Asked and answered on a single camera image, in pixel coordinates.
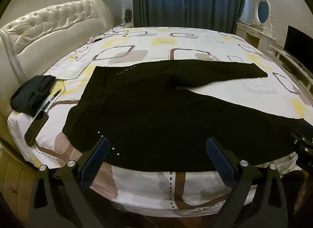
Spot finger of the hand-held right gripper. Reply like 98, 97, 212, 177
295, 146, 313, 173
286, 119, 313, 146

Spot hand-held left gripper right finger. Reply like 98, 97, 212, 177
205, 137, 288, 228

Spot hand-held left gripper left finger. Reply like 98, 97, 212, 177
28, 137, 110, 228

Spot black pants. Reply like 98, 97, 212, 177
62, 59, 306, 173

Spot black smartphone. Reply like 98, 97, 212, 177
24, 112, 49, 147

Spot black pen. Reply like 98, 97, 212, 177
42, 90, 61, 113

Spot cream television stand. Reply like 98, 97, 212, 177
269, 44, 313, 91

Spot cream nightstand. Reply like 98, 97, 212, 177
0, 145, 37, 221

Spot black television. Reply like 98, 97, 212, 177
284, 25, 313, 67

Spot folded dark cloth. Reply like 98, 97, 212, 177
10, 75, 57, 118

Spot cream dressing table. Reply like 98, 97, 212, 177
236, 21, 275, 50

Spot bed with patterned sheet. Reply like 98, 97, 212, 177
7, 26, 313, 215

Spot white oval mirror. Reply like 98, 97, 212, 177
255, 0, 272, 26

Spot cream tufted headboard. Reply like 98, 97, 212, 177
0, 0, 114, 84

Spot white standing fan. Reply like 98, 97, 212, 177
121, 0, 134, 27

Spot blue curtain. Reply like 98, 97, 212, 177
132, 0, 189, 28
187, 0, 246, 34

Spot dark charging cable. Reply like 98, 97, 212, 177
92, 28, 128, 43

